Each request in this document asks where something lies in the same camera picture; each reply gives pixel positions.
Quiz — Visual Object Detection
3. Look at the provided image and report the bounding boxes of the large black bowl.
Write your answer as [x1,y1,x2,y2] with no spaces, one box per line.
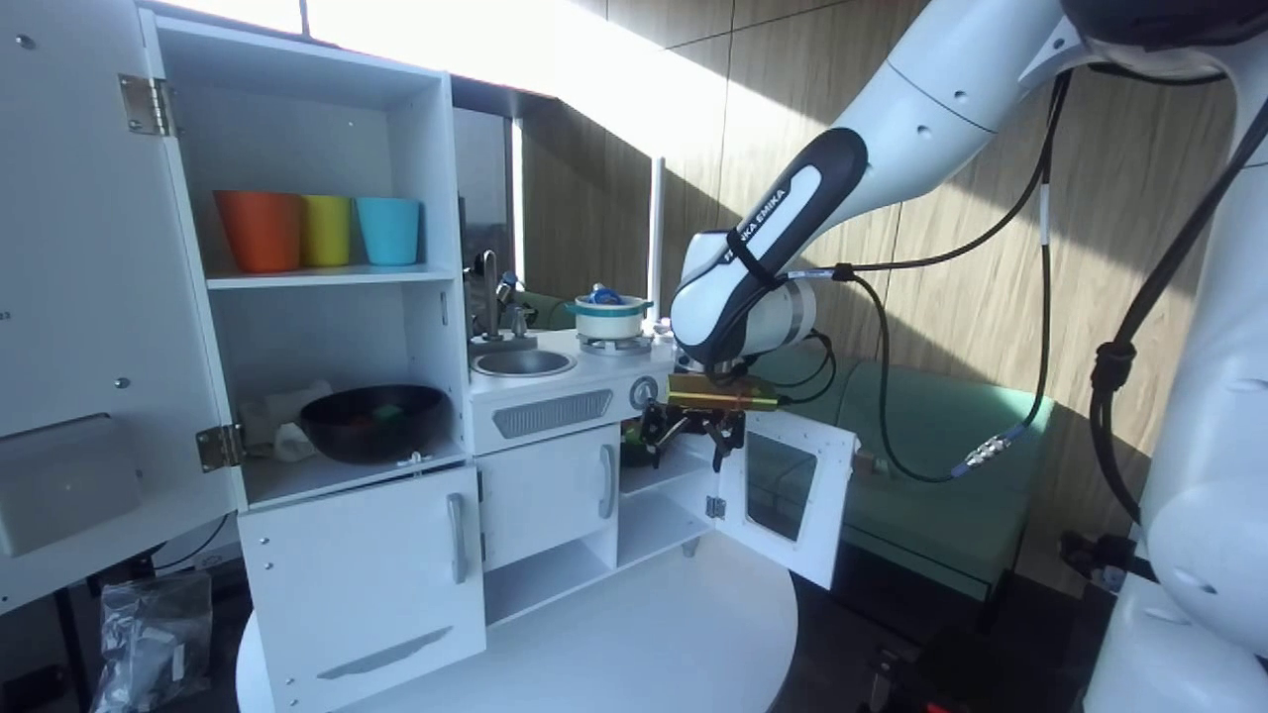
[295,382,454,469]

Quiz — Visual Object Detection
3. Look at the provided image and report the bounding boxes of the white toy kitchen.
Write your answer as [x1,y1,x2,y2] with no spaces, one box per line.
[133,0,746,713]

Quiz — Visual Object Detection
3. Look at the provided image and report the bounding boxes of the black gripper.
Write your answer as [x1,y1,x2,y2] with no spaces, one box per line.
[635,399,750,477]

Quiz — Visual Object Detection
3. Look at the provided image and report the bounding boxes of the wide white cabinet door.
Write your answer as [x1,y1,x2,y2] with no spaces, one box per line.
[232,465,489,713]

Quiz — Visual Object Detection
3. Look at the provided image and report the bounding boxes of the dark toy sink basin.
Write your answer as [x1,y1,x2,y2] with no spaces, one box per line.
[472,346,575,382]

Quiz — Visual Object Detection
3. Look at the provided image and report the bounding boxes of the green bench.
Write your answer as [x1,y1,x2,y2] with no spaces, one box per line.
[788,346,1061,602]

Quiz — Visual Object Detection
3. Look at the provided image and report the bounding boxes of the white vertical post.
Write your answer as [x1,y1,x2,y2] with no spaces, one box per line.
[643,156,670,340]

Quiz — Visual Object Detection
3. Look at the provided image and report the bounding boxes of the blue plastic cup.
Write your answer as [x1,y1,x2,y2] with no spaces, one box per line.
[351,194,427,271]

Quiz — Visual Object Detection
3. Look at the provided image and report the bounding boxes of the small white cabinet door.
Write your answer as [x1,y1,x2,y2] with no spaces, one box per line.
[474,421,627,576]

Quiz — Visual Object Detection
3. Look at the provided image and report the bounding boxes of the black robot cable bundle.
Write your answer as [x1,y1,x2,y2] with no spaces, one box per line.
[767,64,1268,588]

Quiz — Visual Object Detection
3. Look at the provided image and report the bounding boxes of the toy kitchen faucet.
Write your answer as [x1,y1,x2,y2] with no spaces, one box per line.
[459,242,534,358]

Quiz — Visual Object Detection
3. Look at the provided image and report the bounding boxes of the yellow-green plastic cup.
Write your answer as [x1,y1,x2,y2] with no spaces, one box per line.
[299,192,357,272]

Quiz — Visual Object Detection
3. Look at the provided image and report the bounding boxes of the clear plastic bag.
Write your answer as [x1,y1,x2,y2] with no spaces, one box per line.
[88,571,219,713]

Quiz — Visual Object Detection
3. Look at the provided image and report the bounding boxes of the orange plastic cup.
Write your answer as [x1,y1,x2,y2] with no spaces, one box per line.
[212,188,310,276]

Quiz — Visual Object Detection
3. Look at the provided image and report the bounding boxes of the white striped toy pot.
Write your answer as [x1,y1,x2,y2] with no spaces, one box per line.
[571,281,656,354]

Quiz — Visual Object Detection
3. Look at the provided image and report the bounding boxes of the tall white cabinet door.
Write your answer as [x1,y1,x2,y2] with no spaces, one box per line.
[0,0,248,618]

